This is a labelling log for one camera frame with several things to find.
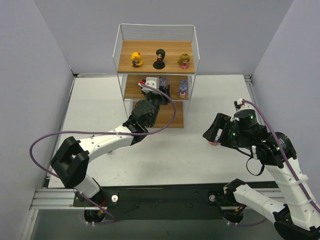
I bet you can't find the purple bunny pink donut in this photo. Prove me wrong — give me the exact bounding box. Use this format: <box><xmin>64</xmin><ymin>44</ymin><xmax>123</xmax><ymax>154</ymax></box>
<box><xmin>209</xmin><ymin>136</ymin><xmax>220</xmax><ymax>146</ymax></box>
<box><xmin>159</xmin><ymin>76</ymin><xmax>170</xmax><ymax>87</ymax></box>

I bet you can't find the small purple bunny toy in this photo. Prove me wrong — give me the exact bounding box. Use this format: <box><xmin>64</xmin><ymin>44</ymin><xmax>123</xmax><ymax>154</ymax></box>
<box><xmin>177</xmin><ymin>80</ymin><xmax>189</xmax><ymax>99</ymax></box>

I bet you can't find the black haired doll toy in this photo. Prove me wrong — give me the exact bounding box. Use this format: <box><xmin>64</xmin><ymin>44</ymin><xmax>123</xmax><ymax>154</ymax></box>
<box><xmin>153</xmin><ymin>49</ymin><xmax>166</xmax><ymax>70</ymax></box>

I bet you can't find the blonde pink dress doll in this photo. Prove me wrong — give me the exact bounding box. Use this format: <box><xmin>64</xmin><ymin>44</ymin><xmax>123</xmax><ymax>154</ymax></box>
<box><xmin>177</xmin><ymin>53</ymin><xmax>190</xmax><ymax>70</ymax></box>

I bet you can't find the yellow haired doll toy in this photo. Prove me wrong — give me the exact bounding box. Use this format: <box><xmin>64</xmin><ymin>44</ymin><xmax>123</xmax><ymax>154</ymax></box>
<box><xmin>130</xmin><ymin>52</ymin><xmax>143</xmax><ymax>68</ymax></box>

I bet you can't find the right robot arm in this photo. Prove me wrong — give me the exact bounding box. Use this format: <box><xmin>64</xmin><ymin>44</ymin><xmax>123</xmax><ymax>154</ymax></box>
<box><xmin>202</xmin><ymin>109</ymin><xmax>320</xmax><ymax>240</ymax></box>

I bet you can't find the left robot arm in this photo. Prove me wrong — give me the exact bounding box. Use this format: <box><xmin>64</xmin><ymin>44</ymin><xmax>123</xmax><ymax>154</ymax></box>
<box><xmin>50</xmin><ymin>80</ymin><xmax>171</xmax><ymax>199</ymax></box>

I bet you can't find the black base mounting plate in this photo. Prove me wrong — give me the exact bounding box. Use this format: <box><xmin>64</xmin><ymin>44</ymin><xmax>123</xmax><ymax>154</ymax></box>
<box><xmin>72</xmin><ymin>182</ymin><xmax>255</xmax><ymax>223</ymax></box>

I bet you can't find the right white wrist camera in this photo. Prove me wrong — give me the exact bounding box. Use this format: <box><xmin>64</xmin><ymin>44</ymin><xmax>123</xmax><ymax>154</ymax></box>
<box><xmin>233</xmin><ymin>98</ymin><xmax>255</xmax><ymax>113</ymax></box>

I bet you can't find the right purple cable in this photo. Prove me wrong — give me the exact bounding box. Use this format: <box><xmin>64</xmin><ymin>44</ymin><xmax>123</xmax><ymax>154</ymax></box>
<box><xmin>223</xmin><ymin>99</ymin><xmax>320</xmax><ymax>227</ymax></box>

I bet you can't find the purple cable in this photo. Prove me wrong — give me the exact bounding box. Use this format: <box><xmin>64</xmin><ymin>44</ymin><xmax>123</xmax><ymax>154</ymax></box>
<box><xmin>29</xmin><ymin>83</ymin><xmax>177</xmax><ymax>225</ymax></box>
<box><xmin>223</xmin><ymin>99</ymin><xmax>320</xmax><ymax>227</ymax></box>

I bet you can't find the white wire wooden shelf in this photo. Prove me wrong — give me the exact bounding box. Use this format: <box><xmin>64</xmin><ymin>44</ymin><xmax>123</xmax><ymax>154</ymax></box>
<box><xmin>112</xmin><ymin>23</ymin><xmax>200</xmax><ymax>128</ymax></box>

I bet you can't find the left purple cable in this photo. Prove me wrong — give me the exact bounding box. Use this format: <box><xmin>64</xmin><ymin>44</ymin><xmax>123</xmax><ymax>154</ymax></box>
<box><xmin>29</xmin><ymin>83</ymin><xmax>177</xmax><ymax>225</ymax></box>

